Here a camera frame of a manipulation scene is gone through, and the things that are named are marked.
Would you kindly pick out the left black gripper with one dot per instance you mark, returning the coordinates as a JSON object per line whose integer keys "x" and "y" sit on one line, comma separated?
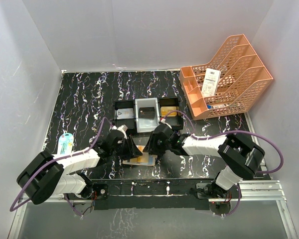
{"x": 125, "y": 148}

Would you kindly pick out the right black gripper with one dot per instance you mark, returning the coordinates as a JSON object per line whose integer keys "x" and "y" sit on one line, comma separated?
{"x": 155, "y": 145}

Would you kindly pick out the beige leather card holder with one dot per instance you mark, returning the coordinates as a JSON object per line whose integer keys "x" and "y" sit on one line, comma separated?
{"x": 133, "y": 161}

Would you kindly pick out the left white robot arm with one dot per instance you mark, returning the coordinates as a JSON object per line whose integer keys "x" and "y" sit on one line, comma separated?
{"x": 49, "y": 175}

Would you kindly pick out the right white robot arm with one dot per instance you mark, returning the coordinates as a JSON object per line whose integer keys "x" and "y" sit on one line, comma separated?
{"x": 241, "y": 155}

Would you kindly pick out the black card in white tray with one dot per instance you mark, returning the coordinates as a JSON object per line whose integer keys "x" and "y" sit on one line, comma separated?
{"x": 146, "y": 112}

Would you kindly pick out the silver card in left tray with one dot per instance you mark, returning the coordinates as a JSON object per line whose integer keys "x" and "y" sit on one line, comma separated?
{"x": 127, "y": 113}

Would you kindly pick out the gold card in right tray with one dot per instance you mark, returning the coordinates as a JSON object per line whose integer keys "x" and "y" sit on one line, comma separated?
{"x": 168, "y": 109}

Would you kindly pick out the white middle tray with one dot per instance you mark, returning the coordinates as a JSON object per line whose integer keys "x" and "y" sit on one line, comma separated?
{"x": 146, "y": 125}

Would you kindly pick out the left black tray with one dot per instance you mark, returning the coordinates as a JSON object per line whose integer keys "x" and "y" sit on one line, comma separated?
{"x": 130, "y": 123}

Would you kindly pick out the black tray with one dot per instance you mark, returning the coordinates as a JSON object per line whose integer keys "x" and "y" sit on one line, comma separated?
{"x": 130, "y": 123}
{"x": 175, "y": 122}

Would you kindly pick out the right black tray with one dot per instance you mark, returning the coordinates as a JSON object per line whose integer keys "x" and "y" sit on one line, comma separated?
{"x": 175, "y": 122}

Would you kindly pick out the black front base bar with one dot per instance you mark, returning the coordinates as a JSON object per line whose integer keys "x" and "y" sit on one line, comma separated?
{"x": 156, "y": 193}

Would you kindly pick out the blue packaged item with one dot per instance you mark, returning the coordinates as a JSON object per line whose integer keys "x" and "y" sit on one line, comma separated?
{"x": 65, "y": 143}

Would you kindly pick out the white paper receipt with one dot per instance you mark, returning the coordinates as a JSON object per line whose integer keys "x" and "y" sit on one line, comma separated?
{"x": 210, "y": 82}

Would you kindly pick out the orange plastic file organizer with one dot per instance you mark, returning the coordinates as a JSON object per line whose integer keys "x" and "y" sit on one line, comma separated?
{"x": 243, "y": 78}

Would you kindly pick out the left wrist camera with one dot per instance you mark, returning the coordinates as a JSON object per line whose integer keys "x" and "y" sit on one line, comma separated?
{"x": 123, "y": 128}

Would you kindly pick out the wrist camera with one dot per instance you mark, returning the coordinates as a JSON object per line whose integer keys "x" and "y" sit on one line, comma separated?
{"x": 123, "y": 128}
{"x": 164, "y": 121}

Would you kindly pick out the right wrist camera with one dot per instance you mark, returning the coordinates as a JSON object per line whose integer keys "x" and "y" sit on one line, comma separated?
{"x": 164, "y": 121}

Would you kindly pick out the aluminium frame rail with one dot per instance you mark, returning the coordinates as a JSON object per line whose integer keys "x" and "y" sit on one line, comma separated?
{"x": 260, "y": 213}

